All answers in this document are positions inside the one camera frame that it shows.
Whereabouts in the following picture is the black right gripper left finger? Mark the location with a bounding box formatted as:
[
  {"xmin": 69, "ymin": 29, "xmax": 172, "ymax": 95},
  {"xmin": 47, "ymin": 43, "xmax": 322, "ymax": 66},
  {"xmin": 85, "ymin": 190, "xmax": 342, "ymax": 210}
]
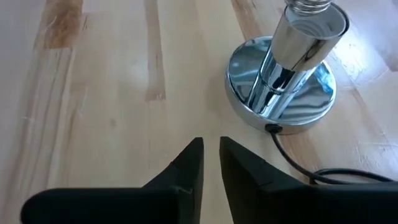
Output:
[{"xmin": 20, "ymin": 136, "xmax": 205, "ymax": 224}]

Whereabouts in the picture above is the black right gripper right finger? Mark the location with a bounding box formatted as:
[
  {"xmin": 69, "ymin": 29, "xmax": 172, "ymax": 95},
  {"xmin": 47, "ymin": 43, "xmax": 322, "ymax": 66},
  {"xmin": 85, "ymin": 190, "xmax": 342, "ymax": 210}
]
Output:
[{"xmin": 219, "ymin": 136, "xmax": 398, "ymax": 224}]

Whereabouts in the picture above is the black lamp power cable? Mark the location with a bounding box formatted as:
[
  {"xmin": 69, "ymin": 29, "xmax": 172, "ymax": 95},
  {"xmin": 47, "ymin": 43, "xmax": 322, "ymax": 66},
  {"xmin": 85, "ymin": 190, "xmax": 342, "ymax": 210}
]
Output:
[{"xmin": 265, "ymin": 123, "xmax": 395, "ymax": 185}]

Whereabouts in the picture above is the chrome lamp base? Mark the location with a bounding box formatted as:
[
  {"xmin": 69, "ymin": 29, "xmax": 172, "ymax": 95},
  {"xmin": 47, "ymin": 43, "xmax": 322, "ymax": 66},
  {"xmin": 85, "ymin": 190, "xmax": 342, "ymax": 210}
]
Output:
[{"xmin": 224, "ymin": 2, "xmax": 349, "ymax": 136}]

